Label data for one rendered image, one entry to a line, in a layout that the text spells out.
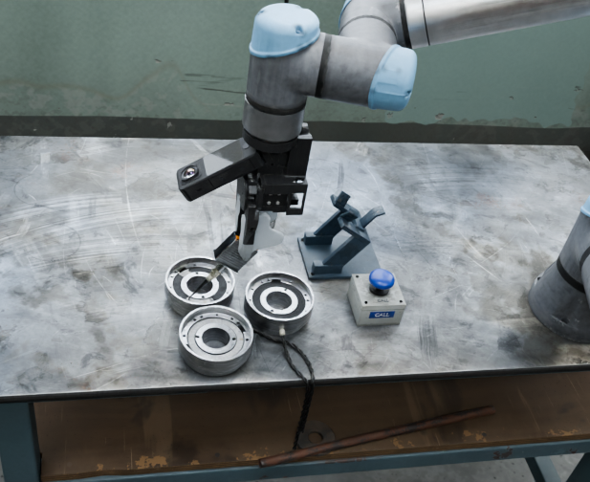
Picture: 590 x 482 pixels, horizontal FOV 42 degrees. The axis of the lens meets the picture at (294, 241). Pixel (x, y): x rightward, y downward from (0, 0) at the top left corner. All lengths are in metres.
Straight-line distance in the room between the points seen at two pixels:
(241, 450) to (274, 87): 0.66
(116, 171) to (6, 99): 1.44
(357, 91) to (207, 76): 1.91
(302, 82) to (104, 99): 1.96
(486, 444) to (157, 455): 0.58
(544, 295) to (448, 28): 0.51
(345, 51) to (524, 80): 2.28
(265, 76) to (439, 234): 0.61
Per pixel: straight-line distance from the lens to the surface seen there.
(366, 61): 0.91
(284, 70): 0.90
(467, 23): 1.02
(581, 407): 1.60
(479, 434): 1.47
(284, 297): 1.20
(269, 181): 1.00
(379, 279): 1.19
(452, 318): 1.27
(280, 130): 0.95
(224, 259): 1.10
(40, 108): 2.86
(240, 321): 1.14
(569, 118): 3.36
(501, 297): 1.35
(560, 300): 1.31
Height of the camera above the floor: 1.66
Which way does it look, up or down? 40 degrees down
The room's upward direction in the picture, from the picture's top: 11 degrees clockwise
